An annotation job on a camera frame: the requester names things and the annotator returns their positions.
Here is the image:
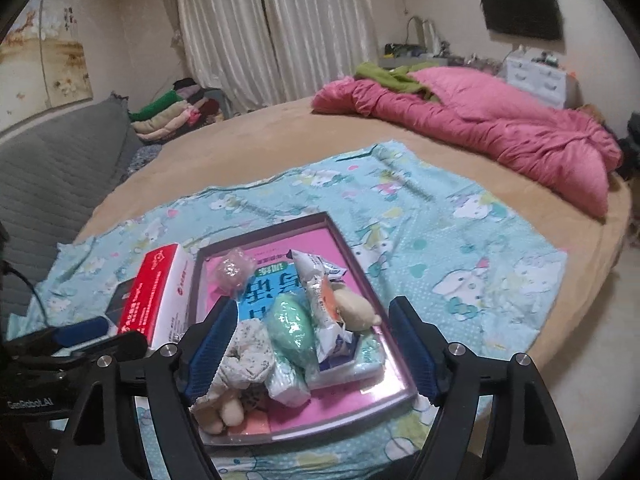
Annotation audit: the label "pink dress teddy bear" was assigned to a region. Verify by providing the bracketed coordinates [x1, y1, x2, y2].
[191, 390, 245, 436]

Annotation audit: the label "purple dress teddy bear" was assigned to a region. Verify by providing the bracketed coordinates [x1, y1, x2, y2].
[333, 284, 382, 333]

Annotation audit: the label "green soft ball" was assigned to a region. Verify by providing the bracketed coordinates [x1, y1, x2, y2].
[264, 292, 318, 370]

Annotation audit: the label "white snack packet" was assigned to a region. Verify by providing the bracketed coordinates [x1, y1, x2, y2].
[288, 249, 359, 372]

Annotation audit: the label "white pocket tissue pack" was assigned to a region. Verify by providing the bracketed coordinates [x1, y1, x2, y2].
[265, 360, 311, 408]

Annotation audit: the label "dark small box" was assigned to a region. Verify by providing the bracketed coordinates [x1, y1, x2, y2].
[105, 278, 134, 328]

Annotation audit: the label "red tissue pack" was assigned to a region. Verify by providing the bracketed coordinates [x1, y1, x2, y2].
[117, 244, 194, 351]

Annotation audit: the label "Hello Kitty blue cloth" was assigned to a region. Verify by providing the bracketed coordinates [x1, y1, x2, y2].
[6, 138, 570, 480]

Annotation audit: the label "dark framed pink tray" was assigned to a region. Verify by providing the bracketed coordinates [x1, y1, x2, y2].
[189, 212, 416, 446]

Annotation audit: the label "grey quilted sofa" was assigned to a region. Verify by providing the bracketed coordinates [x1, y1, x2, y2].
[0, 93, 147, 321]

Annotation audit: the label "dark floral cushion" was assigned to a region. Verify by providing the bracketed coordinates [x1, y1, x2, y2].
[120, 144, 163, 183]

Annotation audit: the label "stack of folded clothes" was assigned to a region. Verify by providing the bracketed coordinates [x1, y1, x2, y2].
[129, 78, 234, 144]

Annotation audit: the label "pink quilted duvet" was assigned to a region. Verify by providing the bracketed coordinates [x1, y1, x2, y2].
[311, 66, 623, 219]

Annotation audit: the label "green blanket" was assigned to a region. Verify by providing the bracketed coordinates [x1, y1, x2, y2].
[354, 62, 439, 102]

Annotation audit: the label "cluttered desk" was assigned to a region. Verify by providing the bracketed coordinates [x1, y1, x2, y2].
[378, 15, 503, 75]

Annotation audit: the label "white drawer cabinet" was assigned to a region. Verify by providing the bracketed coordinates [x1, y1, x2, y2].
[506, 56, 578, 110]

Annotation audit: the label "white curtains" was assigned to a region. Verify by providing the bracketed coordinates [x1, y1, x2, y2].
[176, 0, 378, 113]

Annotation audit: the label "black cable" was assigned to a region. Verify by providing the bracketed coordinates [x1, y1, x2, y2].
[0, 259, 51, 331]

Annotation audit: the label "wall painting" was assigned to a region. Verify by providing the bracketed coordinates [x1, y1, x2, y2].
[0, 0, 93, 130]

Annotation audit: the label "black wall television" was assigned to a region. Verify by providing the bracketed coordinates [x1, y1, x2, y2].
[480, 0, 564, 41]

